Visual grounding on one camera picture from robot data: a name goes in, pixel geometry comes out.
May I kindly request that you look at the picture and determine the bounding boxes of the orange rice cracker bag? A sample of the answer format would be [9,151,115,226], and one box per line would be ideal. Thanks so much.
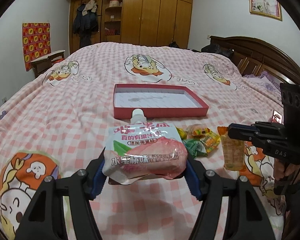
[217,126,244,171]

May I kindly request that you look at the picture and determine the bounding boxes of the orange yellow gummy packet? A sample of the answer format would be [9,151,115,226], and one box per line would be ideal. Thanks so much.
[200,132,221,153]

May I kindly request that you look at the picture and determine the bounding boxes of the clear bag colourful candy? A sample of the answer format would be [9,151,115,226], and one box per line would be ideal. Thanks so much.
[186,124,211,138]

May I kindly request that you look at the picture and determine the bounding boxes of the small yellow candy packet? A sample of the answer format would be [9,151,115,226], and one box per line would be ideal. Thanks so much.
[176,127,187,140]

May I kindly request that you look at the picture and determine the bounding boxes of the red shallow gift box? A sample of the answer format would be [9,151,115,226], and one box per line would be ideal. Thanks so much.
[113,83,209,120]

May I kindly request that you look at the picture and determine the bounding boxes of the pink peach jelly pouch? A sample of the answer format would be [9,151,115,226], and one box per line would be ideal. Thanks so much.
[102,108,188,185]

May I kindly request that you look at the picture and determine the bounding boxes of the person right hand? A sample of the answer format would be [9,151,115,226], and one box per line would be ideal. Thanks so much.
[274,159,300,183]

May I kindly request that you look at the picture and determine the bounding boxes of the purple pillow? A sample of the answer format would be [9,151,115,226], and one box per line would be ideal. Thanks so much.
[243,70,282,103]

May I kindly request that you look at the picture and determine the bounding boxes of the dark wooden headboard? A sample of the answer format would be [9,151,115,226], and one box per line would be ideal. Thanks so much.
[210,36,300,85]

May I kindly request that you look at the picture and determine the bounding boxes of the black bag on bed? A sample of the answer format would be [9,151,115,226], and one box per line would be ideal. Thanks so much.
[200,43,234,59]

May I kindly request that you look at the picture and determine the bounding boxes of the pink checkered bedspread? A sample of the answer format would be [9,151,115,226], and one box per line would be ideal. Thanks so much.
[0,42,283,239]

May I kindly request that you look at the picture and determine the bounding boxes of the framed wedding photo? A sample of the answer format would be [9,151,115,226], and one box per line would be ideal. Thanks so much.
[249,0,282,21]

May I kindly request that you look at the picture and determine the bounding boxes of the wooden wardrobe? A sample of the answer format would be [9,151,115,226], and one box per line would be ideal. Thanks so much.
[69,0,193,53]

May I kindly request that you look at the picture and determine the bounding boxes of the small wooden side table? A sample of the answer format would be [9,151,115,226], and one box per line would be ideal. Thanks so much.
[31,50,65,78]

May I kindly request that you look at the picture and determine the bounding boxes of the dark hanging jacket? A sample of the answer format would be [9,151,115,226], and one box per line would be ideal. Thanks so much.
[72,0,99,48]

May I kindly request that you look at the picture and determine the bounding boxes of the red yellow patterned wall cloth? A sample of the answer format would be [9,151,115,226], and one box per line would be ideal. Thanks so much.
[22,23,51,72]

